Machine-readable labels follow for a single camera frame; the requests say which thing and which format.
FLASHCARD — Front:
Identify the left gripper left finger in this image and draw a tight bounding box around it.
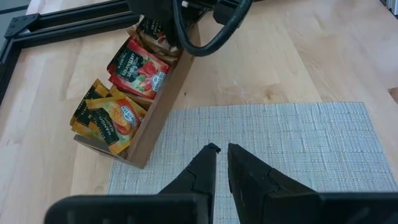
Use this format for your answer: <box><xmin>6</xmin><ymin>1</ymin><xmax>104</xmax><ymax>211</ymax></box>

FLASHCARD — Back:
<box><xmin>157</xmin><ymin>142</ymin><xmax>222</xmax><ymax>224</ymax></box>

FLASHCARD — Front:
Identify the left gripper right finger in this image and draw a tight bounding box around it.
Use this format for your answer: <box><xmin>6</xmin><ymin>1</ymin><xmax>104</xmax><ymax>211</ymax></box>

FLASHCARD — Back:
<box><xmin>227</xmin><ymin>142</ymin><xmax>321</xmax><ymax>224</ymax></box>

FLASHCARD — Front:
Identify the beige vanilla cinnamon tea packet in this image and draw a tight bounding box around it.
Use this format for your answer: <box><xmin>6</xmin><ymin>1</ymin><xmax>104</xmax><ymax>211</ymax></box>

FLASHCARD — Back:
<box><xmin>136</xmin><ymin>15</ymin><xmax>175</xmax><ymax>47</ymax></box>
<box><xmin>136</xmin><ymin>32</ymin><xmax>183</xmax><ymax>65</ymax></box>

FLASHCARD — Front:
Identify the red tea packet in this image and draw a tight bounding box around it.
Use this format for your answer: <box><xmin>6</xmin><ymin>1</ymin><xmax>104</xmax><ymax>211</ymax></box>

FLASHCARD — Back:
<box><xmin>109</xmin><ymin>37</ymin><xmax>172</xmax><ymax>101</ymax></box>
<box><xmin>106</xmin><ymin>60</ymin><xmax>156</xmax><ymax>101</ymax></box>

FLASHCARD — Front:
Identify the yellow tea packet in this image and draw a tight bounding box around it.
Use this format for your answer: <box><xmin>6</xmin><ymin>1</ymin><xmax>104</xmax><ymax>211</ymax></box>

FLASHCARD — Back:
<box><xmin>70</xmin><ymin>90</ymin><xmax>105</xmax><ymax>141</ymax></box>
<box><xmin>81</xmin><ymin>78</ymin><xmax>110</xmax><ymax>102</ymax></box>
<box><xmin>85</xmin><ymin>94</ymin><xmax>148</xmax><ymax>156</ymax></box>

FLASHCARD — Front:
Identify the wooden tea organizer box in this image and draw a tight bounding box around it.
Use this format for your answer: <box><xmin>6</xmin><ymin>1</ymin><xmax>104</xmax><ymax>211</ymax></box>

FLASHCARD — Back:
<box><xmin>73</xmin><ymin>15</ymin><xmax>202</xmax><ymax>169</ymax></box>

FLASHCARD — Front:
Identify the grey woven placemat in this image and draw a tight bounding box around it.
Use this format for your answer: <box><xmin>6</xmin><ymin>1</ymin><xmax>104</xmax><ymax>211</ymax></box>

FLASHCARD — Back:
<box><xmin>105</xmin><ymin>101</ymin><xmax>398</xmax><ymax>224</ymax></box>

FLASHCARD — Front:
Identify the black right camera cable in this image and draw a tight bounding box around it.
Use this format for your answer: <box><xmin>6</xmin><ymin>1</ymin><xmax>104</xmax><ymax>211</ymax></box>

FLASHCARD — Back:
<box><xmin>172</xmin><ymin>0</ymin><xmax>254</xmax><ymax>58</ymax></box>

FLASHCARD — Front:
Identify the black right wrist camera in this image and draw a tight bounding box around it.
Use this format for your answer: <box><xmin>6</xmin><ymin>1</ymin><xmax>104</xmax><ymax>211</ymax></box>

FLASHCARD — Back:
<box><xmin>213</xmin><ymin>0</ymin><xmax>243</xmax><ymax>26</ymax></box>

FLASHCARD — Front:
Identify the black aluminium table frame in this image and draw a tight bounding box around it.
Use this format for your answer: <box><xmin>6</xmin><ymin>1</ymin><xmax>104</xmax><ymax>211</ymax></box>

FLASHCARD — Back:
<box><xmin>0</xmin><ymin>0</ymin><xmax>141</xmax><ymax>105</ymax></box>

